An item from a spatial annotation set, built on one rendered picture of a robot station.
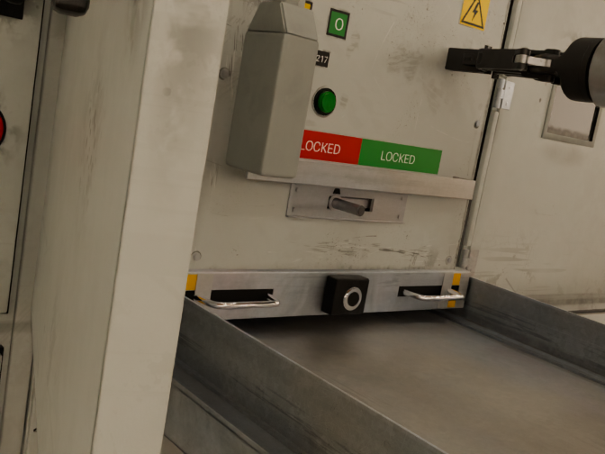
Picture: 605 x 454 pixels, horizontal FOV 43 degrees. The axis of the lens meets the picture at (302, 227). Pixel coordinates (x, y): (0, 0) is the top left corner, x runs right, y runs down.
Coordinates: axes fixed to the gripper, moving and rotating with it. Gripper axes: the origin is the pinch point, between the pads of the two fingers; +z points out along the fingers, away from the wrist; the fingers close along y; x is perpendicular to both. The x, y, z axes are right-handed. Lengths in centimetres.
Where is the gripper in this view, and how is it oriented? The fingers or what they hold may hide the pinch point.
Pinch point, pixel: (469, 60)
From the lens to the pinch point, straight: 108.9
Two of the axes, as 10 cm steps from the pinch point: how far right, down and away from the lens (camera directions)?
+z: -6.1, -2.3, 7.6
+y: 7.7, 0.4, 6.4
